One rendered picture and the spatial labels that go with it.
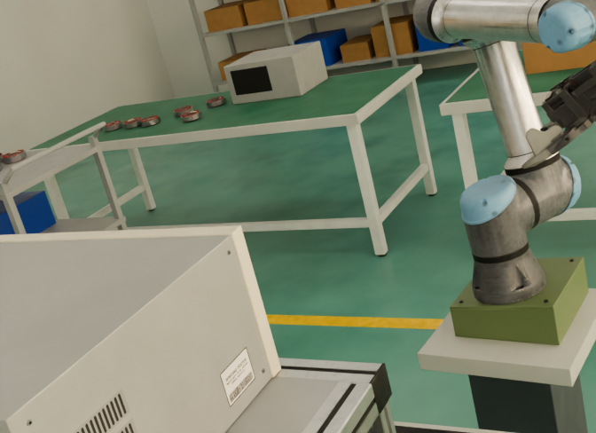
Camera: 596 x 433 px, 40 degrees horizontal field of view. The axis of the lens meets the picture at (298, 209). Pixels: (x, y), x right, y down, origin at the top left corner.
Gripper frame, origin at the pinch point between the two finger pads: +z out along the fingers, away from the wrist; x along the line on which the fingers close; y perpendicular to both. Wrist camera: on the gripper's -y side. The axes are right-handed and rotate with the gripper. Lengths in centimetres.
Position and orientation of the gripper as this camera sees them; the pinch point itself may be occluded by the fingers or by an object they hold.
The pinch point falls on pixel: (533, 151)
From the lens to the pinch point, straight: 159.6
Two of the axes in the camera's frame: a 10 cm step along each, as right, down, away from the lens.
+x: -4.4, 5.2, -7.3
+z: -5.9, 4.5, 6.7
